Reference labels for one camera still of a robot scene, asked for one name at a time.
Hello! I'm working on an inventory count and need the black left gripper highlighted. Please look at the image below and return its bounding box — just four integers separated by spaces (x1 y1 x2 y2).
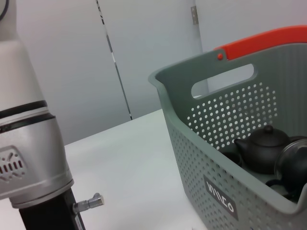
18 188 86 230

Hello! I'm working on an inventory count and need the glass cup with black handle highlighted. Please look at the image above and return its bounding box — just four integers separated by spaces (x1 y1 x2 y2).
265 140 307 202

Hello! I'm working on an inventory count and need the grey-green perforated storage basket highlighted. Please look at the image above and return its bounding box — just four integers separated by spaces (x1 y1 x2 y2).
148 43 307 230

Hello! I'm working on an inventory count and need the small black clay teacup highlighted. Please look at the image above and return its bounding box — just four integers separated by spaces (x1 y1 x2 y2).
222 150 243 167

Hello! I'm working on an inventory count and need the black clay teapot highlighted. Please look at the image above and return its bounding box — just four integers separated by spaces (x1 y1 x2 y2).
234 125 291 174

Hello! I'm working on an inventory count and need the metal door hinge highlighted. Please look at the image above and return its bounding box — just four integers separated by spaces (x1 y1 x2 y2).
191 6 200 25

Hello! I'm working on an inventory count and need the left gripper cable with plug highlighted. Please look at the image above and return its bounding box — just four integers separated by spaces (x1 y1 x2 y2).
71 193 106 214

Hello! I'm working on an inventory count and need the orange basket carry handle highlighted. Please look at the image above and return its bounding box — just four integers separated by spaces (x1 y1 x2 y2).
214 25 307 60

